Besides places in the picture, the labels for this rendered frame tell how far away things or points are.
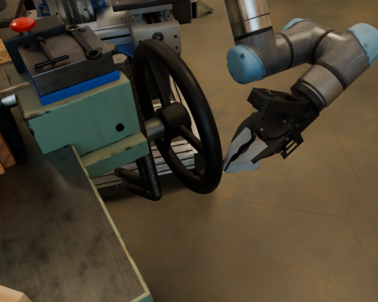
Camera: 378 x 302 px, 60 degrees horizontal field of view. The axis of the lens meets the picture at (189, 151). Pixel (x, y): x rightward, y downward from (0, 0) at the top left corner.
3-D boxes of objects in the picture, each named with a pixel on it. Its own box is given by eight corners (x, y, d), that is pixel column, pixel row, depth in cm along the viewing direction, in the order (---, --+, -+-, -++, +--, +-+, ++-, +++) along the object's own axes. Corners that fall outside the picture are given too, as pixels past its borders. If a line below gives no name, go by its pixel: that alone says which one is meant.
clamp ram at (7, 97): (68, 128, 44) (44, 70, 38) (11, 150, 42) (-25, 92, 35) (51, 95, 50) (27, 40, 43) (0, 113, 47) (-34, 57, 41)
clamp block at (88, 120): (143, 133, 48) (132, 81, 42) (51, 172, 44) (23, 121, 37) (105, 85, 57) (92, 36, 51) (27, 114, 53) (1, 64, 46)
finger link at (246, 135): (233, 180, 65) (267, 147, 65) (221, 169, 61) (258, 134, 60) (224, 170, 67) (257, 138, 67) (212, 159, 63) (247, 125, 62)
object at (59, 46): (120, 78, 42) (111, 38, 38) (34, 109, 39) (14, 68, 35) (87, 39, 50) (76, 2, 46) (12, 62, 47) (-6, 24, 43)
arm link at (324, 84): (341, 76, 56) (305, 56, 61) (320, 96, 56) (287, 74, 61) (345, 99, 62) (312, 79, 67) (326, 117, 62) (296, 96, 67)
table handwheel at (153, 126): (187, 10, 43) (135, 54, 70) (35, 57, 37) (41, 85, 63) (254, 202, 50) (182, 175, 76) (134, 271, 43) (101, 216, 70)
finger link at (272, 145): (259, 169, 59) (295, 135, 58) (256, 166, 58) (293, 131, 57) (242, 153, 62) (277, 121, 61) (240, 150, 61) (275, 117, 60)
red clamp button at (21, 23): (38, 29, 41) (35, 21, 40) (14, 36, 40) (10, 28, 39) (33, 21, 43) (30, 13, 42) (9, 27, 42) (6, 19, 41)
